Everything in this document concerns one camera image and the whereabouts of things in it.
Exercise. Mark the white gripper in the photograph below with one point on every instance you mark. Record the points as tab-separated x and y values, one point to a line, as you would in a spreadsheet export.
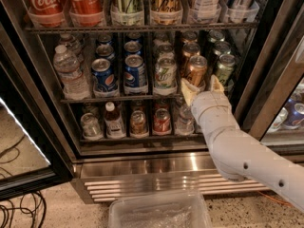
209	104

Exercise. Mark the orange soda can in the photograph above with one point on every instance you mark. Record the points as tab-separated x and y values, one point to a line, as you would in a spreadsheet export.
196	69
188	50

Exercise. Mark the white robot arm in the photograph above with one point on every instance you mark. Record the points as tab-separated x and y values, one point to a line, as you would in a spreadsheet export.
237	155

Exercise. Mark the front green soda can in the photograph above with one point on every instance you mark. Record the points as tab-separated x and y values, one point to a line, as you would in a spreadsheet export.
225	67

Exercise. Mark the green soda can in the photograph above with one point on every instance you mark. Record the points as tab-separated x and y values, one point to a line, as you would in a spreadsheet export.
219	48
225	67

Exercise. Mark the water bottle bottom middle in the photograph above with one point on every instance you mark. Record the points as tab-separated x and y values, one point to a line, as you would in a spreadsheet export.
185	121

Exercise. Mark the front white green can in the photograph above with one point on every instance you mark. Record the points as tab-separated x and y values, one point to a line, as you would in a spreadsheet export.
165	72

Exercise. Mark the white green can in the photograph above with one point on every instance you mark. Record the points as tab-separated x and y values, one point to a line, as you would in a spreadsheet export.
165	72
165	51

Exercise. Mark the red can bottom shelf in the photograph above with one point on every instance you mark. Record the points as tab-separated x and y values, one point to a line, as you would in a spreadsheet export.
161	120

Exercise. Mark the front right Pepsi can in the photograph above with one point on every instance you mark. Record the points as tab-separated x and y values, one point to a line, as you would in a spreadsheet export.
134	71

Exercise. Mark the pepsi can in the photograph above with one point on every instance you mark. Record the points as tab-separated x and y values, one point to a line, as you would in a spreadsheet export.
105	51
133	48
134	71
103	75

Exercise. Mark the orange can bottom shelf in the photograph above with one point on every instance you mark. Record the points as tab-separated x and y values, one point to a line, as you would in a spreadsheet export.
138	122

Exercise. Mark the orange tall can top shelf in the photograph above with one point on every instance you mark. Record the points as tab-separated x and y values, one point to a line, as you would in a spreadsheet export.
165	12

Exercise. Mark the white can top shelf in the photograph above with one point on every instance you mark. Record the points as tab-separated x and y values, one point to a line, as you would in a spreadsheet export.
204	11

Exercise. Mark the Pepsi can right compartment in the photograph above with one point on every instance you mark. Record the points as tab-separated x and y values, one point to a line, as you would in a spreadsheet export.
295	114

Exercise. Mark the front left Pepsi can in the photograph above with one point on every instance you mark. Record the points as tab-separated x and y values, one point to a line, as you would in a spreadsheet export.
103	75

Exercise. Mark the green tall can top shelf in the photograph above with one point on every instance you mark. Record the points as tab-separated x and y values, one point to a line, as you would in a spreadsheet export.
127	12

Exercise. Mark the front water bottle middle shelf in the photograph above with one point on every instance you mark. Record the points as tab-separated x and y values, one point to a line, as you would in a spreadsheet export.
70	73

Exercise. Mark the water bottle shelf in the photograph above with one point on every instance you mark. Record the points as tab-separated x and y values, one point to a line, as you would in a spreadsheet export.
73	44
70	73

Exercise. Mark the rear water bottle middle shelf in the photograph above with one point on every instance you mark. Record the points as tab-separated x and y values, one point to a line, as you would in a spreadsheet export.
73	44

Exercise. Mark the right Coca-Cola can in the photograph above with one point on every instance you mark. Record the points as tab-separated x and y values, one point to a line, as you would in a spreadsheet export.
87	12

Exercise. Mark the coca-cola can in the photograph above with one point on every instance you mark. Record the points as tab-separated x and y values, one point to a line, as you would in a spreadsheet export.
46	13
87	12

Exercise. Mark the left Coca-Cola can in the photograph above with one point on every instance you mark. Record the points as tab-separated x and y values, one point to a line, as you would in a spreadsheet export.
46	13

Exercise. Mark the open fridge glass door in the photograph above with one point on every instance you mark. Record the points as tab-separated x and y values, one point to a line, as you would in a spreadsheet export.
20	95

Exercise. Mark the brown juice bottle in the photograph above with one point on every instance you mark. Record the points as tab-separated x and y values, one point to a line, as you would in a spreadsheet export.
114	121

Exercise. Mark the clear bottle bottom left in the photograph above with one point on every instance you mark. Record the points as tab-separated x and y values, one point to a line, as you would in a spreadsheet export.
91	127

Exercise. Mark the clear plastic bin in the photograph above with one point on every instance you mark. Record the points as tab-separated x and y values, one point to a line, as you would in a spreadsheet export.
168	209

